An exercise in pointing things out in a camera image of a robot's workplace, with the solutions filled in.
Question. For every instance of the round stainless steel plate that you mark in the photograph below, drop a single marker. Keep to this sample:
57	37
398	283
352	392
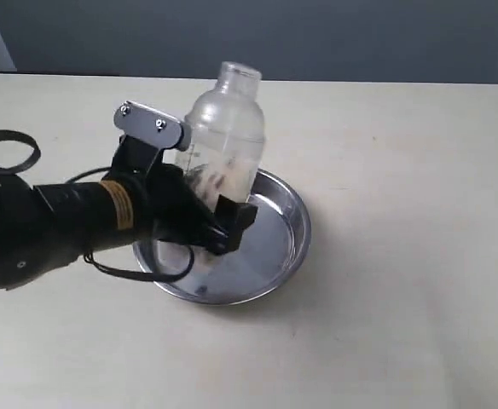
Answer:
272	249

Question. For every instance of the clear plastic shaker bottle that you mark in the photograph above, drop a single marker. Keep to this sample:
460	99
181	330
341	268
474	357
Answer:
227	137

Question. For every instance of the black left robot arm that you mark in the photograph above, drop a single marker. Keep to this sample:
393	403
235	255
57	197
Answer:
46	227

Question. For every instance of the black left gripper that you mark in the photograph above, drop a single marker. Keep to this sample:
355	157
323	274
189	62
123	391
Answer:
165	208

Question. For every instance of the silver wrist camera on left gripper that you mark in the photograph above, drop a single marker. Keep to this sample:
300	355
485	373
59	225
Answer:
151	126

